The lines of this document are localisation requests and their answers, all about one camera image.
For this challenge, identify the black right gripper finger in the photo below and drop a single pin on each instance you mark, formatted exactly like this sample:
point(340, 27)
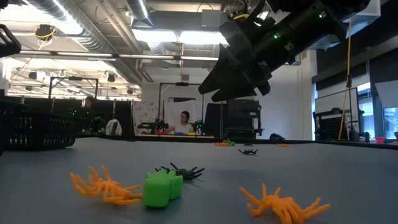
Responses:
point(236, 93)
point(224, 71)

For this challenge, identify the orange plastic spider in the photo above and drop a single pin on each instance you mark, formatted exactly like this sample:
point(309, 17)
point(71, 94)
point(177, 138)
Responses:
point(283, 145)
point(107, 189)
point(283, 207)
point(220, 144)

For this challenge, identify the black plastic mesh basket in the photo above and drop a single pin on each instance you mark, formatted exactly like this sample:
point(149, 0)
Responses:
point(46, 130)
point(3, 133)

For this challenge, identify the black background robot arm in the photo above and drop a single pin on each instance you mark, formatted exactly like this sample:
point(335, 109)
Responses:
point(149, 126)

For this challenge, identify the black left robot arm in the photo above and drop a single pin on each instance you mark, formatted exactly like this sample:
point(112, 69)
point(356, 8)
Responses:
point(2, 3)

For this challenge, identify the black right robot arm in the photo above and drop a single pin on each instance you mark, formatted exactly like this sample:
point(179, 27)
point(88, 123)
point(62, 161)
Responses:
point(304, 21)

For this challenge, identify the background robot arm green light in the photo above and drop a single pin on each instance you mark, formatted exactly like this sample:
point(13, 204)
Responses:
point(198, 125)

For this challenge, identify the black equipment rack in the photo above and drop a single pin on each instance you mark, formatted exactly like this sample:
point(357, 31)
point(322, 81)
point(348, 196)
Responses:
point(242, 115)

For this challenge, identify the yellow label tag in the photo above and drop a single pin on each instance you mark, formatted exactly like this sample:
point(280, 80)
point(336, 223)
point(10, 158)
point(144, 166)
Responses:
point(241, 16)

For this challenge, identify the black rounded object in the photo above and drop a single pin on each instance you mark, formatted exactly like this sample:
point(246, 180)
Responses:
point(276, 137)

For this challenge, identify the person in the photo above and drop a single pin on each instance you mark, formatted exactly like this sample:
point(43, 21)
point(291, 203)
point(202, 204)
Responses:
point(183, 123)
point(91, 110)

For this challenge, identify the white hanging cloth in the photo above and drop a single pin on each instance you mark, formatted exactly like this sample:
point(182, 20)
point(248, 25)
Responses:
point(174, 109)

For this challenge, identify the black partition panels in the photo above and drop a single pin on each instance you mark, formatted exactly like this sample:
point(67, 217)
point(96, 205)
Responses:
point(59, 105)
point(122, 118)

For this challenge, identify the whiteboard on stand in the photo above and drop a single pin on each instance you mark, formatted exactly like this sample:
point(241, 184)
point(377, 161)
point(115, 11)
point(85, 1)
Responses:
point(335, 102)

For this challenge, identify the black slatted crate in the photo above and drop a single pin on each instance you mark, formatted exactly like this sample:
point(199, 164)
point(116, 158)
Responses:
point(329, 124)

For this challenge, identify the black tripod stand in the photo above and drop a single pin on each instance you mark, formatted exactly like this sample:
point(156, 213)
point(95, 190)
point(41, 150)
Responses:
point(350, 109)

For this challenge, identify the white bag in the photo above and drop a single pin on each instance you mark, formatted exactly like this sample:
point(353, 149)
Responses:
point(113, 127)

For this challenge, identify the red cup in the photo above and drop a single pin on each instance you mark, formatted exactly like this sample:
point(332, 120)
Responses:
point(379, 140)

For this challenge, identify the glass window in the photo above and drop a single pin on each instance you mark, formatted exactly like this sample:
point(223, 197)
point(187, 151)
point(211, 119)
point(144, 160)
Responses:
point(390, 121)

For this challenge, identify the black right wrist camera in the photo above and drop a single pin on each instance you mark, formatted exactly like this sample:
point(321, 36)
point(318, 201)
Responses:
point(234, 34)

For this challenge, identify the grey square wall vent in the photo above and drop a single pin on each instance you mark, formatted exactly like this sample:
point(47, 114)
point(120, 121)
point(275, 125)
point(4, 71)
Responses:
point(185, 77)

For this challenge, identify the black frame stand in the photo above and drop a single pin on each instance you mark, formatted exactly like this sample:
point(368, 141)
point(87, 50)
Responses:
point(182, 83)
point(74, 78)

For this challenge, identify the silver round ventilation duct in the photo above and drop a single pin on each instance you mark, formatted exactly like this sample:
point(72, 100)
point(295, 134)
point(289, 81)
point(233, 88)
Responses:
point(140, 12)

